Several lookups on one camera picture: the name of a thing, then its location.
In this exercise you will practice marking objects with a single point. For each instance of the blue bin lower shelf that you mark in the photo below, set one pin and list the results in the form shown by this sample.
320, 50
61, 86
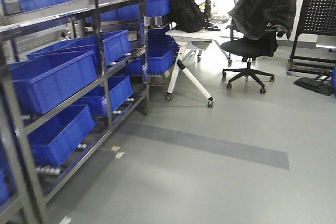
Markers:
54, 141

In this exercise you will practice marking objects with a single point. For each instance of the large blue bin middle shelf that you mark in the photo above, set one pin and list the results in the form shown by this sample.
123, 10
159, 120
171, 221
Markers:
45, 82

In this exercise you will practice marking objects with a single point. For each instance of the white folding table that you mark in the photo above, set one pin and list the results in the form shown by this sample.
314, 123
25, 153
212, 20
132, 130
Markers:
189, 43

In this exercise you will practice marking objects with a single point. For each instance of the black backpack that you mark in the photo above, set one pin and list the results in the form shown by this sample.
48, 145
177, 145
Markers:
188, 16

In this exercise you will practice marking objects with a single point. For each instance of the steel shelving rack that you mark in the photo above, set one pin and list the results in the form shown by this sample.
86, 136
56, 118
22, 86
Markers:
29, 201

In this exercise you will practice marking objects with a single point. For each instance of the black office chair with jacket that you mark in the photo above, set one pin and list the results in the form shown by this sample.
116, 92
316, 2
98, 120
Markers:
261, 22

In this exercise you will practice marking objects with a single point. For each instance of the black pegboard stand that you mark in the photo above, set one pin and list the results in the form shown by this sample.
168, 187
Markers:
317, 17

